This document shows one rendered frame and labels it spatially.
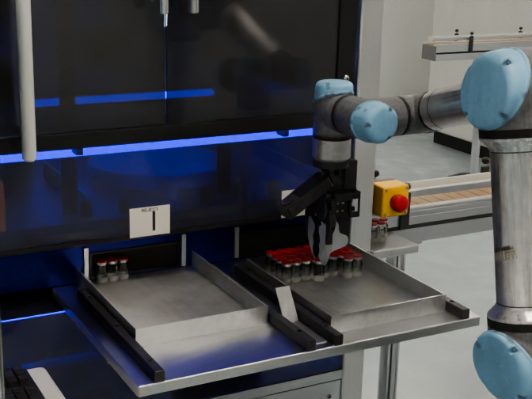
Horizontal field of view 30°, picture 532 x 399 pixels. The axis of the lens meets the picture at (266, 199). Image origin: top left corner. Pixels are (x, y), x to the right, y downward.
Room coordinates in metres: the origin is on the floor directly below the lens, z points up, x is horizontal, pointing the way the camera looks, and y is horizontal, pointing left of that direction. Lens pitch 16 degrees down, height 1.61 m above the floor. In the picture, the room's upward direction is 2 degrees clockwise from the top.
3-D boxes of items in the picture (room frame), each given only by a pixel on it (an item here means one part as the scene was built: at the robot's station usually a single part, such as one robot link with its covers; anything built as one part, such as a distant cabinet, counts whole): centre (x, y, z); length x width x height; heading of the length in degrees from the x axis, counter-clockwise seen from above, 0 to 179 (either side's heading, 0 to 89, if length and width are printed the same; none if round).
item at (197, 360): (1.82, 0.00, 0.87); 0.70 x 0.48 x 0.02; 118
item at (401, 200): (2.14, -0.30, 0.99); 0.04 x 0.04 x 0.04; 28
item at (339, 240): (1.87, -0.14, 0.99); 0.06 x 0.03 x 0.09; 118
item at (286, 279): (1.95, -0.12, 0.90); 0.18 x 0.02 x 0.05; 118
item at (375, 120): (1.81, -0.19, 1.25); 0.11 x 0.11 x 0.08; 32
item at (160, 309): (1.80, 0.19, 0.90); 0.34 x 0.26 x 0.04; 28
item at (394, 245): (2.23, -0.27, 0.87); 0.14 x 0.13 x 0.02; 28
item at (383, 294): (1.88, -0.16, 0.90); 0.34 x 0.26 x 0.04; 28
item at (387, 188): (2.18, -0.28, 0.99); 0.08 x 0.07 x 0.07; 28
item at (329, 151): (1.89, -0.12, 1.17); 0.08 x 0.08 x 0.05
